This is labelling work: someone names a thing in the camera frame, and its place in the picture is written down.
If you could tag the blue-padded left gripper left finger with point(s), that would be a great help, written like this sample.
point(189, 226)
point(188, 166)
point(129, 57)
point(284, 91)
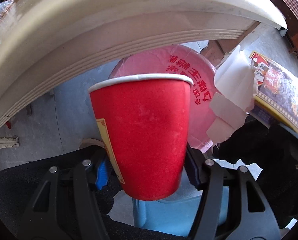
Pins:
point(64, 205)

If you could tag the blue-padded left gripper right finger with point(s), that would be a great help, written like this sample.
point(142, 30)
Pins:
point(232, 205)

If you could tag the white tissue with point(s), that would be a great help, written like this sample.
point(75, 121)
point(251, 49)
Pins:
point(235, 84)

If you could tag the red paper cup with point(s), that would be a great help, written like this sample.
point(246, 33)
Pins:
point(143, 121)

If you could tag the dark playing card pack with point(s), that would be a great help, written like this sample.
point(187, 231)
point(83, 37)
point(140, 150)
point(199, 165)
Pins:
point(277, 90)

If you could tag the blue plastic stool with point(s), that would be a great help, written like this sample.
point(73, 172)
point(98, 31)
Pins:
point(174, 217)

